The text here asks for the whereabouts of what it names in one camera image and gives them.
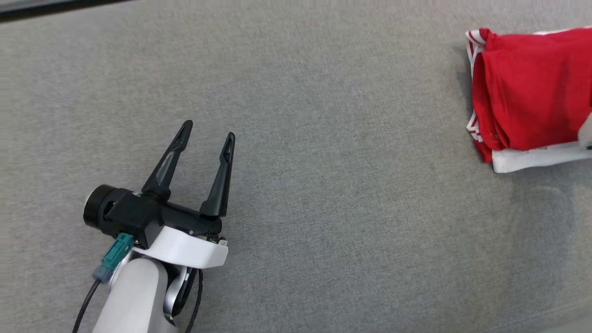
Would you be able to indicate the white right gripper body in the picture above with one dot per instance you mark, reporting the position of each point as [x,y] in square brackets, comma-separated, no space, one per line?
[586,132]

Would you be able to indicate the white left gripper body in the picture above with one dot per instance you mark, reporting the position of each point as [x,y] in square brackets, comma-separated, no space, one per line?
[185,247]

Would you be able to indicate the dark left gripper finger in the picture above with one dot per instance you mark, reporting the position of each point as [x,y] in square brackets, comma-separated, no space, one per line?
[221,185]
[169,166]

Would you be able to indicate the red shirt with white sleeves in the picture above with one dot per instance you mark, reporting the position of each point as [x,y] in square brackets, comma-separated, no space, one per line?
[536,88]

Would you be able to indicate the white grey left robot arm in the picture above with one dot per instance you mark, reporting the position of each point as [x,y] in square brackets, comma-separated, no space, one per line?
[134,300]

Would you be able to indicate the grey fabric sofa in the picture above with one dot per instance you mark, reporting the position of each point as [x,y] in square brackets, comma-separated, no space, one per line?
[347,185]

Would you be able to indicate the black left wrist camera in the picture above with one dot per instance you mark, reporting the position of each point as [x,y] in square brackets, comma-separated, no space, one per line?
[125,212]

